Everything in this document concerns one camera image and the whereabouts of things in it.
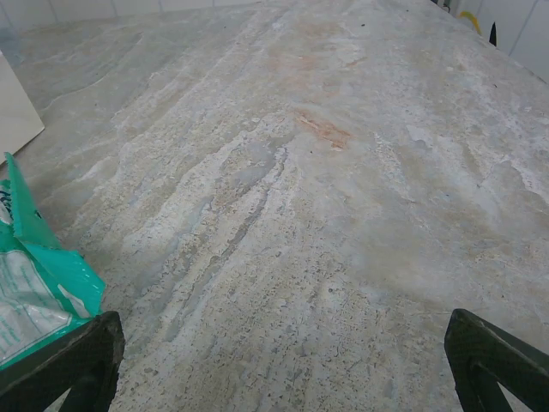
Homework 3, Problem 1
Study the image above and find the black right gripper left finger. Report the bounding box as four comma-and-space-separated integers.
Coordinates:
0, 311, 126, 412

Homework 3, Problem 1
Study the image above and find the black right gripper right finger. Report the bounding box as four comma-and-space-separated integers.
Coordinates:
443, 307, 549, 412

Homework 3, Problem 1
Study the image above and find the teal snack packet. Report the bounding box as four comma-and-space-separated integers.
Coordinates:
0, 152, 107, 371

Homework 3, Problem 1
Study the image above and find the white paper bag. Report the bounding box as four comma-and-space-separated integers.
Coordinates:
0, 49, 46, 167

